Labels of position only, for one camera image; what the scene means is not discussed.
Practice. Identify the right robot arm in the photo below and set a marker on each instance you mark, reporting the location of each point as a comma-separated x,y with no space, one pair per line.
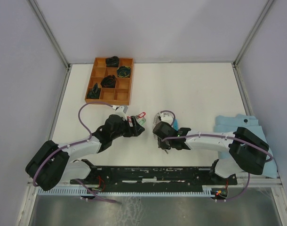
248,153

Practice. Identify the black rolled belt top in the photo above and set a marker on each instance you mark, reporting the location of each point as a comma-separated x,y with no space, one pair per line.
112,61

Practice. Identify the green tag key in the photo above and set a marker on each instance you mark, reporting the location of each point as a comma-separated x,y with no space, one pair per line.
142,121

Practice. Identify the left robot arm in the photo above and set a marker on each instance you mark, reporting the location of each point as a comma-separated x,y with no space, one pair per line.
55,163

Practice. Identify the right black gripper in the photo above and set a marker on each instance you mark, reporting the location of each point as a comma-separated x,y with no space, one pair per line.
160,143

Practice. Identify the black green rolled belt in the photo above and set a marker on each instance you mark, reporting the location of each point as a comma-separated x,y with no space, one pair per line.
94,92

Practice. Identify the red tag key right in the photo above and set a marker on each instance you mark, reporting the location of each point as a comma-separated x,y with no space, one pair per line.
141,115

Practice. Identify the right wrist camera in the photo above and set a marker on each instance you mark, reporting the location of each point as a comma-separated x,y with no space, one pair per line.
166,117

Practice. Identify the wooden compartment tray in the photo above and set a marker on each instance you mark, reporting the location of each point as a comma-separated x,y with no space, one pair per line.
121,94

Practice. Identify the right aluminium frame post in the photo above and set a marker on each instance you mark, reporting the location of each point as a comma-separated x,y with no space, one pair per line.
253,31

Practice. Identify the light blue cloth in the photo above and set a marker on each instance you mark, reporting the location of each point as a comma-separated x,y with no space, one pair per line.
224,124

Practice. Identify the black rolled belt middle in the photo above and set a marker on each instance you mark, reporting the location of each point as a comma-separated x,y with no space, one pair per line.
109,82

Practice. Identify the aluminium frame post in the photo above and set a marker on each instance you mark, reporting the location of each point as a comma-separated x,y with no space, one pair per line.
253,31
41,19

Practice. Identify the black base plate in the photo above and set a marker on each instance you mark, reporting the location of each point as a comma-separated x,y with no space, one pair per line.
155,179

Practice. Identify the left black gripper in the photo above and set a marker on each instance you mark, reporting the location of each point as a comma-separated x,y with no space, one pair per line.
134,131

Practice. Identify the left aluminium frame post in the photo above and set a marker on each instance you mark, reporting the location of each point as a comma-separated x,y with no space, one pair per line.
41,19

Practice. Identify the green blue rolled belt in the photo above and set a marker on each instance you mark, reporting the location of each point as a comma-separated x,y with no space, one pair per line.
124,72

